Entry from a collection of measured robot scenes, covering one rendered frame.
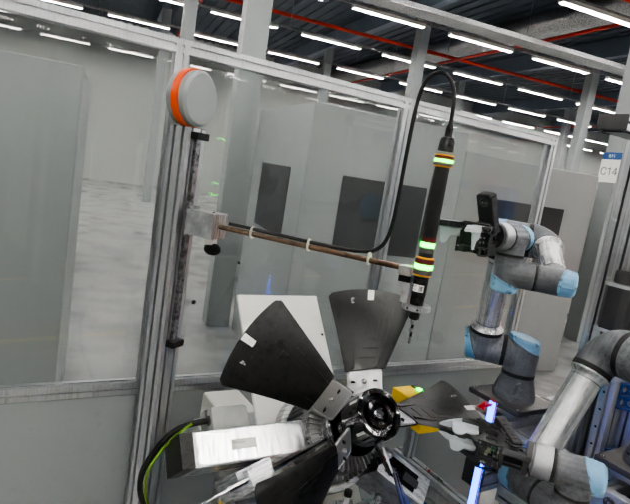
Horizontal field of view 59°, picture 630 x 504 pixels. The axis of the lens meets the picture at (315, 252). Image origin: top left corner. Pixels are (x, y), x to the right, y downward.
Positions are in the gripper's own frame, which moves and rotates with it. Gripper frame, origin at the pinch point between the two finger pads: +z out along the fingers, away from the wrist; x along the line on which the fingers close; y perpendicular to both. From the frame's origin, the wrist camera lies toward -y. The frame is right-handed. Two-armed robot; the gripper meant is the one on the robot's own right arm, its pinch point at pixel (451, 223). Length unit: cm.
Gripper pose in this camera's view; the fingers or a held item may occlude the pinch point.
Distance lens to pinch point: 137.7
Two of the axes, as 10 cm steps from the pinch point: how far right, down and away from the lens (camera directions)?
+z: -7.5, -0.2, -6.6
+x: -6.4, -2.1, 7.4
